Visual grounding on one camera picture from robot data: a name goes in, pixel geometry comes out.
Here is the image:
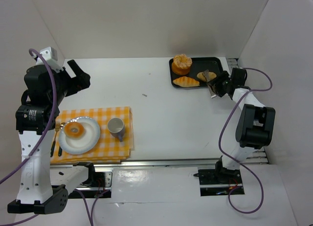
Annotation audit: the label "metal tongs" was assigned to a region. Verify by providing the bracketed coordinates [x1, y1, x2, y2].
[203, 70, 216, 98]

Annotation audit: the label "oval brown bread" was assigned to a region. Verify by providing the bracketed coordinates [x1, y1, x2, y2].
[197, 72, 217, 82]

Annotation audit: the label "glazed donut bread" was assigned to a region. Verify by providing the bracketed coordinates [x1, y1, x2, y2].
[63, 122, 85, 139]

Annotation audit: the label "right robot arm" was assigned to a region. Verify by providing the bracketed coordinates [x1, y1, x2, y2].
[207, 68, 275, 183]

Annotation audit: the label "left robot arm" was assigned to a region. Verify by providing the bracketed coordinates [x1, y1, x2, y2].
[7, 60, 95, 214]

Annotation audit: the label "striped croissant bread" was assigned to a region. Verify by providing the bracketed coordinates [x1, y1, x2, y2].
[172, 76, 200, 88]

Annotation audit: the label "large orange sugared bread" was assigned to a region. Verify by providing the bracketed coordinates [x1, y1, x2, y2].
[172, 54, 192, 75]

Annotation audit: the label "black baking tray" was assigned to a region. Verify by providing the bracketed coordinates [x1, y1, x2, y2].
[169, 56, 227, 90]

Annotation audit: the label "white plate with blue rim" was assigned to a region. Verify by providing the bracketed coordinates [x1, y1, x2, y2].
[58, 116, 100, 155]

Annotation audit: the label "purple mug white inside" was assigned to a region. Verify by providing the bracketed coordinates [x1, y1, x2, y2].
[107, 117, 126, 142]

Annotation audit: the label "yellow white checkered cloth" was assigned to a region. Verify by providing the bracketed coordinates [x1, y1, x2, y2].
[50, 107, 134, 164]

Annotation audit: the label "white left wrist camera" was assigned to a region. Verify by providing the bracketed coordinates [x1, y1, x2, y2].
[35, 46, 64, 73]

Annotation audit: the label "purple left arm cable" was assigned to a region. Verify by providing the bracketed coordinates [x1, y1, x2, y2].
[0, 48, 111, 226]

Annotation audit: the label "aluminium rail frame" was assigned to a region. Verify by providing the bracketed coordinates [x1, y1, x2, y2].
[50, 57, 269, 170]

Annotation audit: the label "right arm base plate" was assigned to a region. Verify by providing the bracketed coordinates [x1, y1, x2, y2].
[193, 169, 245, 197]

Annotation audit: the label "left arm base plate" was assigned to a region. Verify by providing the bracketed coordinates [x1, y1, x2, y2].
[76, 171, 113, 199]

